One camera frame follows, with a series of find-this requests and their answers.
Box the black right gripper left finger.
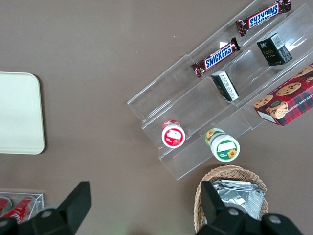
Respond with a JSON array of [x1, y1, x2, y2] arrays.
[[31, 181, 92, 235]]

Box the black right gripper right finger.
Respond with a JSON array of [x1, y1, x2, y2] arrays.
[[195, 180, 260, 235]]

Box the light tan wicker basket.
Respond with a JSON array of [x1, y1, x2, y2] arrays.
[[193, 164, 269, 234]]

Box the beige rectangular serving tray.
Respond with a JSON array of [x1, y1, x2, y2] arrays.
[[0, 71, 46, 155]]

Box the silver foil packets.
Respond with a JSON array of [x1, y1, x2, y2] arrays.
[[211, 179, 266, 221]]

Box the clear acrylic bottle rack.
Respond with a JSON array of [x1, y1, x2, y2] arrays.
[[0, 190, 45, 225]]

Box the green lidded snack cup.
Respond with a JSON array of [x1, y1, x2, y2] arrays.
[[204, 128, 241, 163]]

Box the red lidded snack cup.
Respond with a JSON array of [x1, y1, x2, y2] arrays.
[[161, 118, 186, 149]]

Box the clear acrylic stepped display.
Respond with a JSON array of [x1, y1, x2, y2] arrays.
[[126, 0, 313, 182]]

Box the small black carton box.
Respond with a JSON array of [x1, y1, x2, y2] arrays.
[[255, 32, 293, 67], [210, 70, 240, 103]]

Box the red tartan cookie box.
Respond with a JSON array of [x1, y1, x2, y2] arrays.
[[252, 63, 313, 127]]

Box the Snickers chocolate bar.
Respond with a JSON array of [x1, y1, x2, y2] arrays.
[[235, 0, 292, 38], [190, 37, 242, 79]]

